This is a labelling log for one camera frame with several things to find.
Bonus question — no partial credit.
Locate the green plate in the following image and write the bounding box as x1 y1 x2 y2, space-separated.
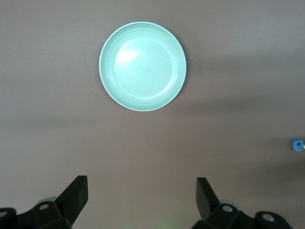
98 21 187 112

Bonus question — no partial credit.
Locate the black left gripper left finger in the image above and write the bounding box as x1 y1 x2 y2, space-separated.
0 175 89 229

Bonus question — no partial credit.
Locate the brown table cover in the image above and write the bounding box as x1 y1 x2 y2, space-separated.
0 0 305 229

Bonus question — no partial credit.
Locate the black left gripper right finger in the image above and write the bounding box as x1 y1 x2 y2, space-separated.
192 177 293 229

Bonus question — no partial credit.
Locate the blue lowercase foam letter a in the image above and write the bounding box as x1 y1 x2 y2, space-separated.
291 139 305 152

